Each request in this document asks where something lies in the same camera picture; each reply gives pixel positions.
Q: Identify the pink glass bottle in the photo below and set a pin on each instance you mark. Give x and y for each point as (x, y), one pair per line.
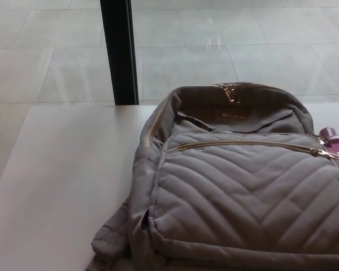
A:
(337, 139)

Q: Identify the black window frame post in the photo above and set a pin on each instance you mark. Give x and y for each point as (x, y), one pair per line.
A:
(120, 50)

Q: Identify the grey quilted backpack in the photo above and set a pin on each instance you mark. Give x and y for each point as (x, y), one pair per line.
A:
(243, 203)

